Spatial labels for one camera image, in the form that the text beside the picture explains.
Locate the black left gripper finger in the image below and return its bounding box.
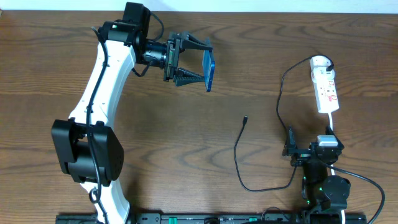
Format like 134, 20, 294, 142
173, 68, 205, 86
181, 31, 213, 52

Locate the blue Galaxy smartphone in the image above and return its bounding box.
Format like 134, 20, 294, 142
202, 50, 215, 92

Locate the black USB charging cable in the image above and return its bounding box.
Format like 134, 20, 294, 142
233, 54, 335, 193

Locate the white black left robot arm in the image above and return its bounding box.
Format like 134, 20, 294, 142
51, 2, 215, 223

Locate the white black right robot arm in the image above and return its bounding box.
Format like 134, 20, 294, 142
282, 126, 351, 223

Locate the white USB charger plug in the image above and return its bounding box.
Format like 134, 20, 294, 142
310, 55, 335, 83

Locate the white power strip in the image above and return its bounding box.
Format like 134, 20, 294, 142
313, 79, 340, 114

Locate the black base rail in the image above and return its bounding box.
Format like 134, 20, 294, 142
55, 213, 367, 224

